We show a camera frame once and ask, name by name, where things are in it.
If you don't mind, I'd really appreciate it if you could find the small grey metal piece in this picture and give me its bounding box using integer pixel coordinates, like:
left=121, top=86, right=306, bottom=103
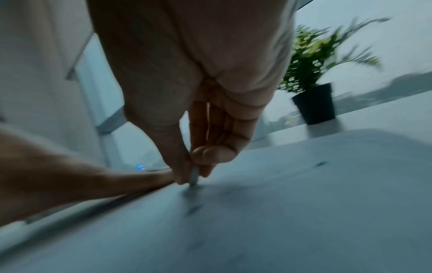
left=188, top=166, right=201, bottom=188

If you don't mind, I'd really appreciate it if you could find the green plant in black pot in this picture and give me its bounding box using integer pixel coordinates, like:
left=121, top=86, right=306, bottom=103
left=278, top=17, right=393, bottom=126

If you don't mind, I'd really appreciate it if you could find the person's left hand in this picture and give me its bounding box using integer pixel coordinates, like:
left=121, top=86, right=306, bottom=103
left=0, top=125, right=177, bottom=228

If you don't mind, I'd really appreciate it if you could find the grey metal window frame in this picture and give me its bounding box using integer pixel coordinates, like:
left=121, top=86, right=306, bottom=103
left=65, top=32, right=130, bottom=135

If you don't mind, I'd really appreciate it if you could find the person's right hand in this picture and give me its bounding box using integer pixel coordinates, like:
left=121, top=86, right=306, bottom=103
left=86, top=0, right=298, bottom=186

